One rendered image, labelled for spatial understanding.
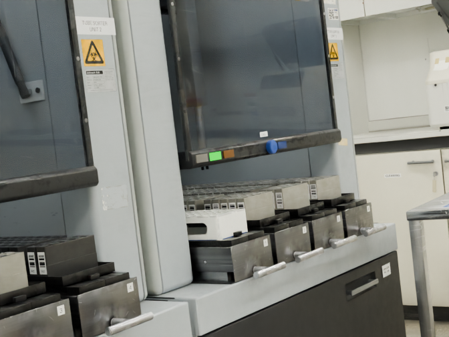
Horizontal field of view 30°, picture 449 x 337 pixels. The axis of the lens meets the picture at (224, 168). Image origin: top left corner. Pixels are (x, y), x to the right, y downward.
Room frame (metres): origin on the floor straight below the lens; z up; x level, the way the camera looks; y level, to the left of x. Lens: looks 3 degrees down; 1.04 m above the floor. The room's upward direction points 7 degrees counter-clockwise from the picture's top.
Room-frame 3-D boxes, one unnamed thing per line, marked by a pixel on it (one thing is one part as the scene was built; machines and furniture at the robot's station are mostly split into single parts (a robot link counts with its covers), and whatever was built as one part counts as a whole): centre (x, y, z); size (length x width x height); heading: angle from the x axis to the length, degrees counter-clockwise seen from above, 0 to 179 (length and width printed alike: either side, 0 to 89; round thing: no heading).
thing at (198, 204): (1.91, 0.05, 0.85); 0.12 x 0.02 x 0.06; 143
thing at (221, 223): (1.76, 0.11, 0.83); 0.30 x 0.10 x 0.06; 53
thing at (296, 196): (1.95, -0.15, 0.85); 0.12 x 0.02 x 0.06; 142
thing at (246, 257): (1.84, 0.22, 0.78); 0.73 x 0.14 x 0.09; 53
